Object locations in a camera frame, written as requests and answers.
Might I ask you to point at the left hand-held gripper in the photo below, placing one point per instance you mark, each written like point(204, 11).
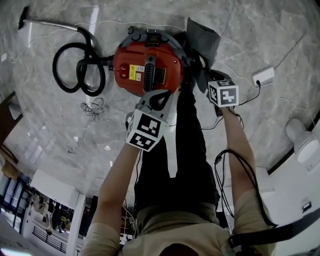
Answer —
point(147, 127)

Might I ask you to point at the white toilet with tank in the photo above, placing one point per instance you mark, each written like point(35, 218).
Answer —
point(305, 142)

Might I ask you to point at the black monitor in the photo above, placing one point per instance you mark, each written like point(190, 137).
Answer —
point(275, 231)

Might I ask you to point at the metal vacuum wand with nozzle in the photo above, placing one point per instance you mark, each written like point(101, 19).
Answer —
point(50, 23)

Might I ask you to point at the white plug adapter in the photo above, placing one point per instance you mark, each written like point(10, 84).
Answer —
point(3, 58)

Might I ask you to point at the person's right forearm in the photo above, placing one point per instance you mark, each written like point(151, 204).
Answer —
point(240, 150)

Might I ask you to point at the dark wooden side table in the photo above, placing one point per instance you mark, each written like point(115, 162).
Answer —
point(7, 105)

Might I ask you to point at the person's beige shirt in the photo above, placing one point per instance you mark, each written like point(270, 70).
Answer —
point(175, 232)

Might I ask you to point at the white power strip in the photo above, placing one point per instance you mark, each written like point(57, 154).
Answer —
point(263, 75)

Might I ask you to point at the person's black trousers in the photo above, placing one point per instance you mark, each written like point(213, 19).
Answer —
point(182, 150)

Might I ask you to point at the red and teal vacuum cleaner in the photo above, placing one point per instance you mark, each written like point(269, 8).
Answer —
point(135, 57)

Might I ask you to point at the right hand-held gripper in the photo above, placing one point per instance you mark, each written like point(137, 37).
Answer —
point(226, 95)

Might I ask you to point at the person's left forearm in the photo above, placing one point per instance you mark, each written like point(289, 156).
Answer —
point(117, 180)

